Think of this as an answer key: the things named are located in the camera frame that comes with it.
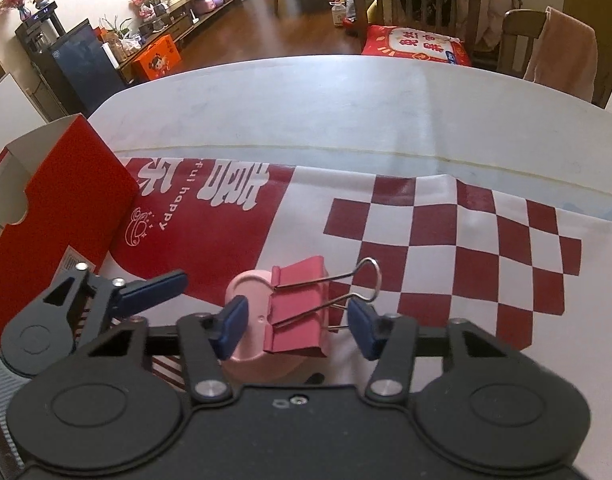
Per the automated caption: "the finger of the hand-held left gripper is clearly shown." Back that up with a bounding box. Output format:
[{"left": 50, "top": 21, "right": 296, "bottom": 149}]
[{"left": 43, "top": 262, "right": 189, "bottom": 331}]

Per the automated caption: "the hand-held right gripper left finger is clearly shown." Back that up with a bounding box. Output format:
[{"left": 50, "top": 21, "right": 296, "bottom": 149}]
[{"left": 86, "top": 295, "right": 249, "bottom": 405}]

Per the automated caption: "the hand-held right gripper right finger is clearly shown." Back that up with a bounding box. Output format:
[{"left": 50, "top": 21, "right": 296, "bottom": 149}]
[{"left": 346, "top": 299, "right": 509, "bottom": 405}]

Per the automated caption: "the pink round plastic case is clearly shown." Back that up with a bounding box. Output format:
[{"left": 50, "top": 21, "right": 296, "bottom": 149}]
[{"left": 221, "top": 270, "right": 312, "bottom": 386}]

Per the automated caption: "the pinkish red binder clip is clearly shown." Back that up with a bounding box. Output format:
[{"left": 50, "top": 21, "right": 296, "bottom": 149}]
[{"left": 262, "top": 256, "right": 382, "bottom": 358}]

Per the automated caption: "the red cardboard box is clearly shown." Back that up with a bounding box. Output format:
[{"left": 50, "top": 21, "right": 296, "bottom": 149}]
[{"left": 0, "top": 114, "right": 141, "bottom": 348}]

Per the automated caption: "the red and white printed mat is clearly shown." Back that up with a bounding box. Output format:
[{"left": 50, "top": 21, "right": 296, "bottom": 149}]
[{"left": 108, "top": 157, "right": 612, "bottom": 396}]

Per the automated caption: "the white cabinet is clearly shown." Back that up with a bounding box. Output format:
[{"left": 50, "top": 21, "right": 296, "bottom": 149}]
[{"left": 0, "top": 72, "right": 49, "bottom": 161}]

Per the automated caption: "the black cabinet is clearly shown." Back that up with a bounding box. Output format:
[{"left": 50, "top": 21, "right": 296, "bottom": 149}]
[{"left": 50, "top": 19, "right": 124, "bottom": 116}]

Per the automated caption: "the orange gift box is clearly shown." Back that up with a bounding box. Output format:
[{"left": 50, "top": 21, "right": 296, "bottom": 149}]
[{"left": 133, "top": 35, "right": 183, "bottom": 81}]

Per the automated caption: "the wooden tv cabinet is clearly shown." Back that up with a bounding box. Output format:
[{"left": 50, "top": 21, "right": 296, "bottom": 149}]
[{"left": 118, "top": 0, "right": 242, "bottom": 81}]

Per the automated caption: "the black water dispenser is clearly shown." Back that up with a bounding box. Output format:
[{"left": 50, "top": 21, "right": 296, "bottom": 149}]
[{"left": 15, "top": 7, "right": 62, "bottom": 111}]

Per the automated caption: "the pink flower bouquet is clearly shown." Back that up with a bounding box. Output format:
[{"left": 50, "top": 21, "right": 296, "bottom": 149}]
[{"left": 131, "top": 0, "right": 159, "bottom": 21}]

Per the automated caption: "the red printed seat cushion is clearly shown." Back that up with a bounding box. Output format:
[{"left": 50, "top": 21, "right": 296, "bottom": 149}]
[{"left": 361, "top": 25, "right": 473, "bottom": 67}]

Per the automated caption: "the wooden chair with towel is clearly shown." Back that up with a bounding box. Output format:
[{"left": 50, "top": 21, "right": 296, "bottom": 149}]
[{"left": 496, "top": 9, "right": 612, "bottom": 111}]

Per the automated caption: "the pink towel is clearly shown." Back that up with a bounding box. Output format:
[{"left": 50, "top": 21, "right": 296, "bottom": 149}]
[{"left": 523, "top": 6, "right": 599, "bottom": 103}]

